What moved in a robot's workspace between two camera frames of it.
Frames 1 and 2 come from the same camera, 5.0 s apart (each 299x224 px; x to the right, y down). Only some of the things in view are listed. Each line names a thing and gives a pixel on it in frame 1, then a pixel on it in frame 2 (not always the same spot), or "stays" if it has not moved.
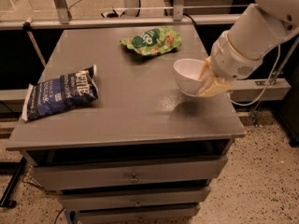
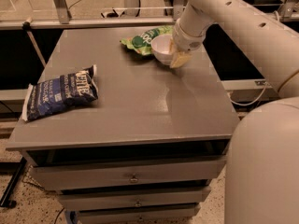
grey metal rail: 100,21 stays
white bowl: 186,71 to 162,49
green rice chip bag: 154,40 stays
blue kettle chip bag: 50,95 stays
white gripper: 233,60 to 183,41
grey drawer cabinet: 144,151 stays
